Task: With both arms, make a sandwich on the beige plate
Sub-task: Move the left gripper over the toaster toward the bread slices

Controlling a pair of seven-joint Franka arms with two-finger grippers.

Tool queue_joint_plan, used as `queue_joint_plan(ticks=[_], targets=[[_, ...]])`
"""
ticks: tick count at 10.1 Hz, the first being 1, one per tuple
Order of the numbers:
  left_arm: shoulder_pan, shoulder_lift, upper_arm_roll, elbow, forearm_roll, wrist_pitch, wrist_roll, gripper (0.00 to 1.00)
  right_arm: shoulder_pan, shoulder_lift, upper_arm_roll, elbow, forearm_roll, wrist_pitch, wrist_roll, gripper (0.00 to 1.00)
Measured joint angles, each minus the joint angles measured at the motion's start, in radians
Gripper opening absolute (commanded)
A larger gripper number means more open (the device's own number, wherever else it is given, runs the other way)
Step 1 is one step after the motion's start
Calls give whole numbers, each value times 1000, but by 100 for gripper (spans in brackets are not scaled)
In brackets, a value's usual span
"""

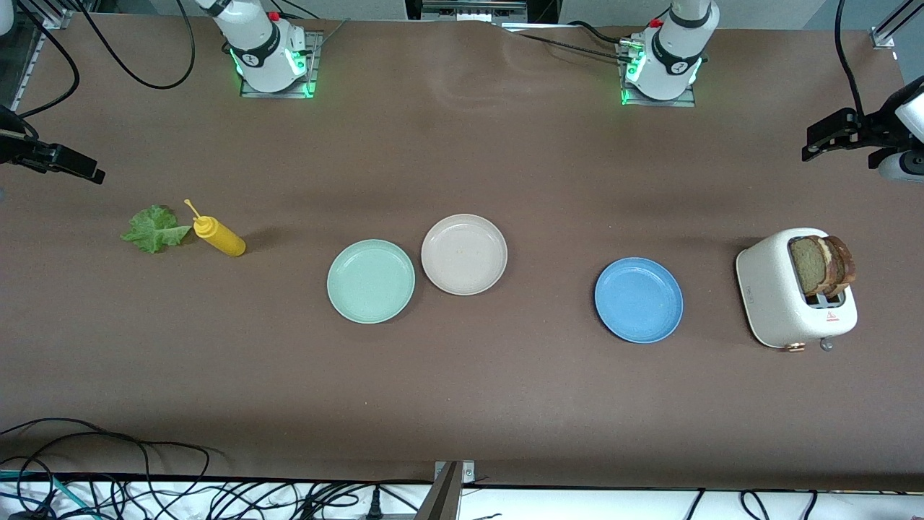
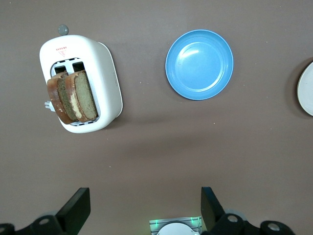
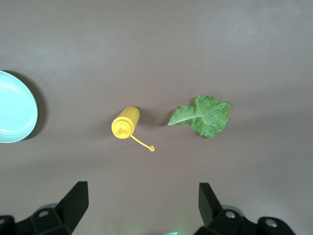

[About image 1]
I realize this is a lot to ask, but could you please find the green lettuce leaf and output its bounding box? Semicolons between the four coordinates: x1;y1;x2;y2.
121;204;193;255

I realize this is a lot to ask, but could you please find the dark crust bread slice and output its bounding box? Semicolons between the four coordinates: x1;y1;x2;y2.
824;235;858;299

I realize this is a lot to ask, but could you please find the light brown bread slice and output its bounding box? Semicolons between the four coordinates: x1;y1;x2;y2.
788;235;832;297

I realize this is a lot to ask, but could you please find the yellow mustard squeeze bottle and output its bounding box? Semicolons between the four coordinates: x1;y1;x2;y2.
183;199;247;258

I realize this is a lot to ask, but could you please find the blue plate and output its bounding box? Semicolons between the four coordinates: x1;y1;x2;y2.
594;257;684;345

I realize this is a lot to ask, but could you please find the mint green plate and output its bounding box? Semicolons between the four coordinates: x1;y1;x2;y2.
326;239;417;324

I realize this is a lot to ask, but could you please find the beige plate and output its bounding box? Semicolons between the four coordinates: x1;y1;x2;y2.
421;214;508;296

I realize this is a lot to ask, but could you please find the white toaster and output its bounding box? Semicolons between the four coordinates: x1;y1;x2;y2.
736;228;859;352

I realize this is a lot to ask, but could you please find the white side table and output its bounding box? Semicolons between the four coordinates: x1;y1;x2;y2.
0;473;924;520

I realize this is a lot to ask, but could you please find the dark metal side frame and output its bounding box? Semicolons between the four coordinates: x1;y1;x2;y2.
0;18;40;109

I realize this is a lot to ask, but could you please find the aluminium frame profile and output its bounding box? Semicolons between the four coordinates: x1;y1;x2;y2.
871;0;924;50
18;0;73;30

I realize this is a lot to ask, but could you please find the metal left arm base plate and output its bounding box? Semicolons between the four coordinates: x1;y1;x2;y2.
616;40;698;109

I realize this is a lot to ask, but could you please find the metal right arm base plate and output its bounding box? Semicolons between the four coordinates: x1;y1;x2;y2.
240;30;323;100

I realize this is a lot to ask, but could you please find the grey cable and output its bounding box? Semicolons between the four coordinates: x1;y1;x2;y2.
316;18;352;46

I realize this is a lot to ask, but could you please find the teal cable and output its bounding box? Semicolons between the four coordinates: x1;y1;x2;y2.
0;469;98;520

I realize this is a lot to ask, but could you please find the grey aluminium post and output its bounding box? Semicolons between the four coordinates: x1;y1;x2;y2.
415;460;477;520

